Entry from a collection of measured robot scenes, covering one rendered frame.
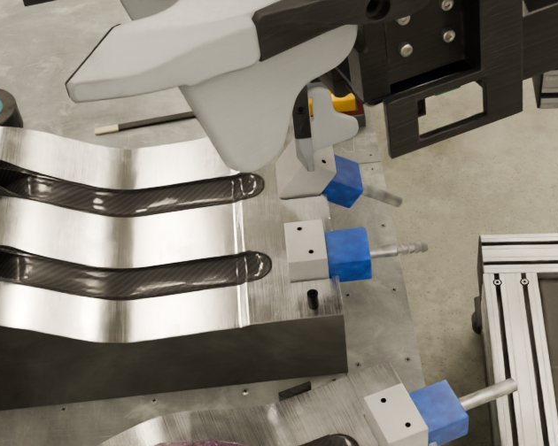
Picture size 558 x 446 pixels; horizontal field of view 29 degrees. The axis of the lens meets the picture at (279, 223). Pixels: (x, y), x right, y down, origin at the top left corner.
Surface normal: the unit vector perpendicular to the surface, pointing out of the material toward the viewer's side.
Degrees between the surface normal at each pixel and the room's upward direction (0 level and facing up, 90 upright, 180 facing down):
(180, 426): 17
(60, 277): 28
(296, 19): 84
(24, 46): 0
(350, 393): 0
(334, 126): 77
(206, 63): 82
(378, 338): 0
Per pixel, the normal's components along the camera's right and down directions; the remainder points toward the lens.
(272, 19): 0.25, 0.58
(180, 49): -0.12, -0.12
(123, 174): 0.11, -0.70
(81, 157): 0.37, -0.66
